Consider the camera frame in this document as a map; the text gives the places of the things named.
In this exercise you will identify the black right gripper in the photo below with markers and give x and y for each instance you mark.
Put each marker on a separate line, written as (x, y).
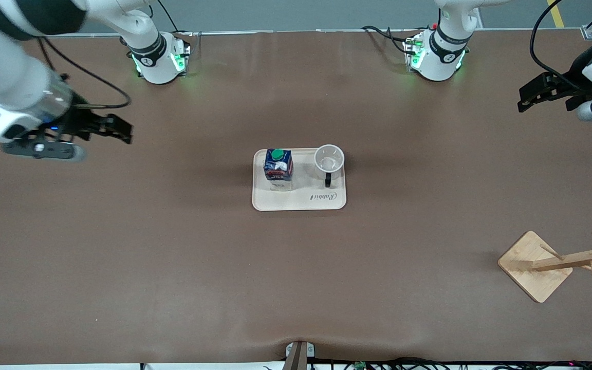
(79, 120)

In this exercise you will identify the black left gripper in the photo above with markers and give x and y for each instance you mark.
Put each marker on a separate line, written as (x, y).
(577, 75)

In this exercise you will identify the blue milk carton green cap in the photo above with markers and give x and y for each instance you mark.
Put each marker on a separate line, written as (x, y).
(278, 167)

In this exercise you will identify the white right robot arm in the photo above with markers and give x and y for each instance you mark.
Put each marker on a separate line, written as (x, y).
(8, 67)

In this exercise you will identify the wooden cup stand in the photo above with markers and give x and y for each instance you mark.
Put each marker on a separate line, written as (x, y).
(527, 270)

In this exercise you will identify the beige plastic tray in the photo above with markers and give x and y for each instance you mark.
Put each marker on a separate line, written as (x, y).
(301, 198)

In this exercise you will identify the grey metal table clamp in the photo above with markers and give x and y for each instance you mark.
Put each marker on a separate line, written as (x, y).
(299, 354)

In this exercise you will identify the small green terminal connector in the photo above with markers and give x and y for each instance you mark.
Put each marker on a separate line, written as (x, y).
(360, 365)

